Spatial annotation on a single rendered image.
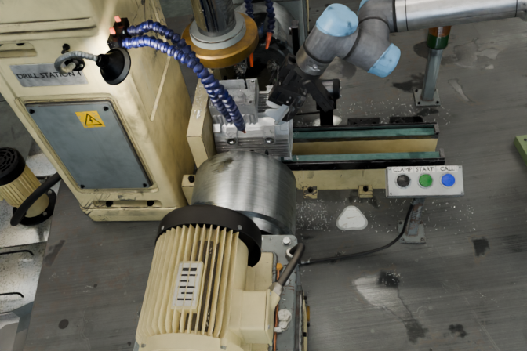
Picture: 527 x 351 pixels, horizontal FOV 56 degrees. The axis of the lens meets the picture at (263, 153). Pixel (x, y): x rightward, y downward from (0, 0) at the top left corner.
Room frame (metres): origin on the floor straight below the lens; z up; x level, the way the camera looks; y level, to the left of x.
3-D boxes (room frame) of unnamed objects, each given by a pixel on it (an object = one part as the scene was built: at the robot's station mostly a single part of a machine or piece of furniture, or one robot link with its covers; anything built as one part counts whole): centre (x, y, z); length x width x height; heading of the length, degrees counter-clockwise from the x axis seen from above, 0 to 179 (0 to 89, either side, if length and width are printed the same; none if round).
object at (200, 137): (0.98, 0.17, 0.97); 0.30 x 0.11 x 0.34; 169
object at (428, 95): (1.14, -0.58, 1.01); 0.08 x 0.08 x 0.42; 79
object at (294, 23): (1.06, -0.14, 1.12); 0.04 x 0.03 x 0.26; 79
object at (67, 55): (0.77, 0.29, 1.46); 0.18 x 0.11 x 0.13; 79
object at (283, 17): (1.28, -0.05, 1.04); 0.41 x 0.25 x 0.25; 169
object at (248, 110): (0.96, 0.05, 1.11); 0.12 x 0.11 x 0.07; 79
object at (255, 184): (0.60, 0.08, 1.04); 0.37 x 0.25 x 0.25; 169
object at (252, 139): (0.95, 0.01, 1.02); 0.20 x 0.19 x 0.19; 79
